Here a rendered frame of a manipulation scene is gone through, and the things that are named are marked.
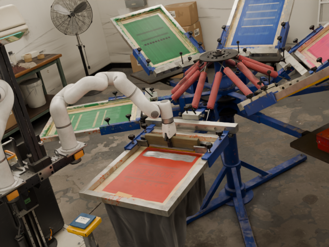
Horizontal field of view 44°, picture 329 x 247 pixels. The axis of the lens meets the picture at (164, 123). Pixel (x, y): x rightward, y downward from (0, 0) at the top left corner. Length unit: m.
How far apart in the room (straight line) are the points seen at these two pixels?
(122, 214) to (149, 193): 0.24
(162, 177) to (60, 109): 0.70
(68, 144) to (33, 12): 4.52
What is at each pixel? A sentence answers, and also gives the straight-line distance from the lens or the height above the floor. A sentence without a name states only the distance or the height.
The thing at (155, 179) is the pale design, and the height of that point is 0.96.
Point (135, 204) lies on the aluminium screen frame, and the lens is 2.15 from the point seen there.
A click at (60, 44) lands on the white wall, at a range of 7.19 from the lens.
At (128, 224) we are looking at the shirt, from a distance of 2.44.
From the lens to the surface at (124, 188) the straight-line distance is 2.36.
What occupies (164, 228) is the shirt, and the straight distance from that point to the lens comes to 2.30.
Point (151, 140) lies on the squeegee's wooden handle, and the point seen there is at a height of 1.02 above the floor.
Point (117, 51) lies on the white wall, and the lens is 7.98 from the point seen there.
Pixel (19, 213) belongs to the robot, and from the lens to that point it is 2.99.
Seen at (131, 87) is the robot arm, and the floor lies 1.44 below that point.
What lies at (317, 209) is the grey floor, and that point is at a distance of 3.59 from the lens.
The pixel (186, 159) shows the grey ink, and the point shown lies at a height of 0.96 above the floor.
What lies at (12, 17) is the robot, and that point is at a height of 1.97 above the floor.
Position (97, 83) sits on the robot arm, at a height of 1.52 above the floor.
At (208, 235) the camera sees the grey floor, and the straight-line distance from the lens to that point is 3.39.
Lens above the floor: 2.21
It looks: 25 degrees down
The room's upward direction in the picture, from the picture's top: 11 degrees counter-clockwise
